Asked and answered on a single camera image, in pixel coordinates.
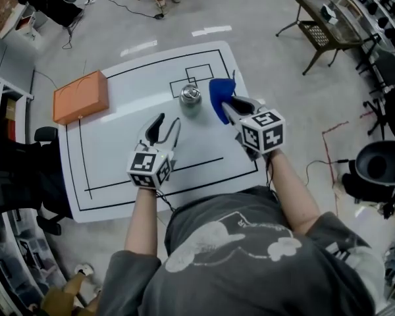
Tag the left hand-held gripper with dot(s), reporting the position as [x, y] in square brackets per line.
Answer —
[145, 168]

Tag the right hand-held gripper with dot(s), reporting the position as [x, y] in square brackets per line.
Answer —
[263, 130]

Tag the blue cloth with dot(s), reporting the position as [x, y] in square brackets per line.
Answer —
[220, 92]

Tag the steel drink container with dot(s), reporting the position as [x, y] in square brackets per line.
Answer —
[190, 102]

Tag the person's right forearm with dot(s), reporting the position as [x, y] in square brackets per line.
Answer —
[294, 196]

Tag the person's left forearm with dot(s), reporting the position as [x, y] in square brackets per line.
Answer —
[143, 222]

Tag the orange box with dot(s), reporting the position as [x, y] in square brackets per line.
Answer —
[80, 97]

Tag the dark metal mesh table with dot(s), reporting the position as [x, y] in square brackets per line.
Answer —
[335, 28]

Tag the black round stool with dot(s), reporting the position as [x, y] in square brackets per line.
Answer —
[378, 163]

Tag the black wheeled chair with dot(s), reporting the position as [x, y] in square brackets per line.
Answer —
[390, 110]

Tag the grey printed t-shirt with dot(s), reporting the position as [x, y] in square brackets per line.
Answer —
[243, 262]

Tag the black office chair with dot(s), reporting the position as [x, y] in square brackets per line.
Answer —
[16, 176]

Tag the person's white shoe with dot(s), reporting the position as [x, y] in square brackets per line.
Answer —
[84, 269]

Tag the white shelf unit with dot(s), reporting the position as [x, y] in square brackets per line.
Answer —
[3, 104]

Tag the rack of black devices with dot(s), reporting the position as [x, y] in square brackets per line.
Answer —
[382, 8]

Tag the open cardboard box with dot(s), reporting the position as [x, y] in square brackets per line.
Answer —
[24, 23]

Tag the person's tan trouser leg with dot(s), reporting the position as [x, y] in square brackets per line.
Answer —
[62, 296]

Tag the shelf of clear storage bins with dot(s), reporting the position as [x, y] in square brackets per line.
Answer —
[16, 265]

